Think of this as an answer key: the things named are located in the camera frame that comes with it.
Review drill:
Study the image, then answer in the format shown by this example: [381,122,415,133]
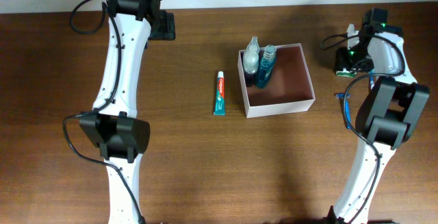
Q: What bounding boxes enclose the teal mouthwash bottle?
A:
[256,45,276,88]

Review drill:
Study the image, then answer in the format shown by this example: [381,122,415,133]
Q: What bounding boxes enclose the white open cardboard box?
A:
[237,43,315,119]

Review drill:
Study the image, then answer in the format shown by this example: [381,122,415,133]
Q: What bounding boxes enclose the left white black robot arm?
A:
[76,0,175,223]

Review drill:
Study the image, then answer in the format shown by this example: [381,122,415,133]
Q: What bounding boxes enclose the blue white toothbrush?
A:
[368,76,374,91]

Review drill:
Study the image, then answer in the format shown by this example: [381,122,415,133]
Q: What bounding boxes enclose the green white soap box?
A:
[335,71,357,78]

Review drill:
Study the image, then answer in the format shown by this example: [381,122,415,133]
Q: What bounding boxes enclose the clear spray bottle purple liquid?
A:
[242,36,259,87]

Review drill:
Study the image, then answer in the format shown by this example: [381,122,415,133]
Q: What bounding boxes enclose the teal red toothpaste tube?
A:
[214,71,226,116]

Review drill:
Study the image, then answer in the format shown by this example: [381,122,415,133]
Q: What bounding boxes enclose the blue disposable razor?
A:
[335,93,351,129]

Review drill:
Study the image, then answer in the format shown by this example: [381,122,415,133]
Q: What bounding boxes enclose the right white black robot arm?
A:
[324,8,430,223]

